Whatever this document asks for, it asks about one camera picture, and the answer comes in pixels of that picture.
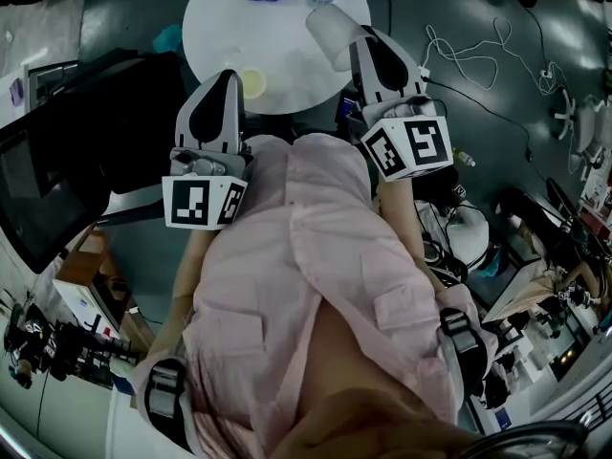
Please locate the white desk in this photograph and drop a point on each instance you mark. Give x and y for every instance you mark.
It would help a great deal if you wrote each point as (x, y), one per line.
(81, 304)

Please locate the purple cloth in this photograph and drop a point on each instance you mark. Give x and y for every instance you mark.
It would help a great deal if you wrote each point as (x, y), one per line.
(16, 93)

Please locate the white power strip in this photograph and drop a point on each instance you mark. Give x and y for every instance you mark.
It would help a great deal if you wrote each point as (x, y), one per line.
(423, 73)

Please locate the brown wooden cabinet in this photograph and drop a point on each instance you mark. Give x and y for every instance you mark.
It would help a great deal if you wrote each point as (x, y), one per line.
(86, 256)

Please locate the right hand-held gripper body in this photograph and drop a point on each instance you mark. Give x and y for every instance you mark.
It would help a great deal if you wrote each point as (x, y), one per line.
(421, 146)

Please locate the yellow plastic cup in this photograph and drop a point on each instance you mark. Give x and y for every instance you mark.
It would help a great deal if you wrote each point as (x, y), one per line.
(253, 83)

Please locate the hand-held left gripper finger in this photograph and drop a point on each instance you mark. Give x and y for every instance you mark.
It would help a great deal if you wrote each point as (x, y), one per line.
(184, 132)
(239, 127)

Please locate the person's head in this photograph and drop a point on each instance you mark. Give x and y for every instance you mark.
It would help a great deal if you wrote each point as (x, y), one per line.
(373, 423)

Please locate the white office chair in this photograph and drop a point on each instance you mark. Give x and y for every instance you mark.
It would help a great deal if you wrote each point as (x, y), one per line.
(590, 122)

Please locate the small yellow bottle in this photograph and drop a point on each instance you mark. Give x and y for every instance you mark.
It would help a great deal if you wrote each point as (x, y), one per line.
(464, 157)

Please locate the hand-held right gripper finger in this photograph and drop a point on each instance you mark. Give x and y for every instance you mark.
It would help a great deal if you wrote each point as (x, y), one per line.
(416, 81)
(361, 84)

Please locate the dark headset rim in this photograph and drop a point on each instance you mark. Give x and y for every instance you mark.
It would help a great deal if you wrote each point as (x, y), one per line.
(526, 440)

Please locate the person's left forearm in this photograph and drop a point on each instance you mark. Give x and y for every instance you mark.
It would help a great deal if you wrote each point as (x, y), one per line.
(189, 266)

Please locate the round white table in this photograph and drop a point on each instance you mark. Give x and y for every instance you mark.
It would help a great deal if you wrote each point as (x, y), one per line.
(229, 27)

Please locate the clear plastic cup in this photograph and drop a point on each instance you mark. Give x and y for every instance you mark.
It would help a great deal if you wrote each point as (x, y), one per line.
(330, 29)

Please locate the person's right forearm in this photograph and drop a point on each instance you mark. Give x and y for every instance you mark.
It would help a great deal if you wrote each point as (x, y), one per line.
(397, 208)

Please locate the teal bag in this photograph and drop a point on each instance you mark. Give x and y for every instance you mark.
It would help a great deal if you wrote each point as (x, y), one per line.
(168, 37)

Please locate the pink shirt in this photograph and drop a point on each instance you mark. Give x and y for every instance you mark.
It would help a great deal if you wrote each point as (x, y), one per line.
(296, 266)

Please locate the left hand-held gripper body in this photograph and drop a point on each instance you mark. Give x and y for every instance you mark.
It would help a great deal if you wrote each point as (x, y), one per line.
(191, 203)

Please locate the black mesh office chair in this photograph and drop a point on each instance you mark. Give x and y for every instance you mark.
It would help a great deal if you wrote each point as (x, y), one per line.
(72, 160)

